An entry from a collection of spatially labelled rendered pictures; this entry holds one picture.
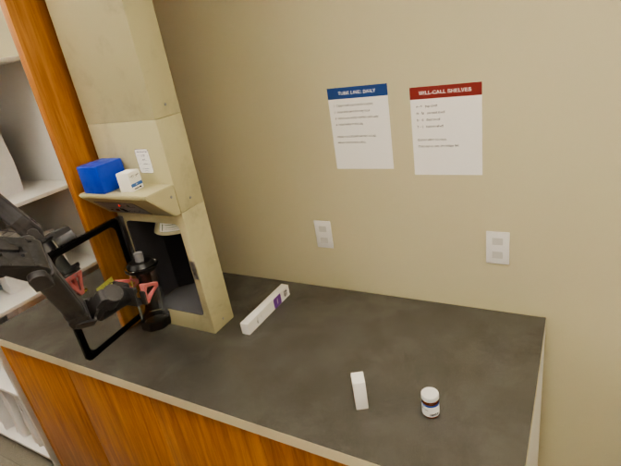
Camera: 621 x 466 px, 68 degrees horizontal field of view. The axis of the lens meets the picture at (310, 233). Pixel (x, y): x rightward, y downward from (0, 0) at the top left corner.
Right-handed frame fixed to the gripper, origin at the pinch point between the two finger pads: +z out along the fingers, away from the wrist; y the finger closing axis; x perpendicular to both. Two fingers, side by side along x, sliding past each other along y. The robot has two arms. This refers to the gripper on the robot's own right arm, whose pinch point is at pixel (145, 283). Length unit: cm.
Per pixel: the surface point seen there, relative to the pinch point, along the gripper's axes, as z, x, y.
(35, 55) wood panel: 3, -74, 24
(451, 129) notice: 50, -38, -90
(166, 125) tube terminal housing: 12, -49, -13
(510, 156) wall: 50, -29, -107
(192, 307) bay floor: 15.2, 17.7, -2.4
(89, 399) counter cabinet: -12, 49, 35
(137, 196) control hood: -1.6, -30.9, -8.8
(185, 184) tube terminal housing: 14.4, -30.0, -13.3
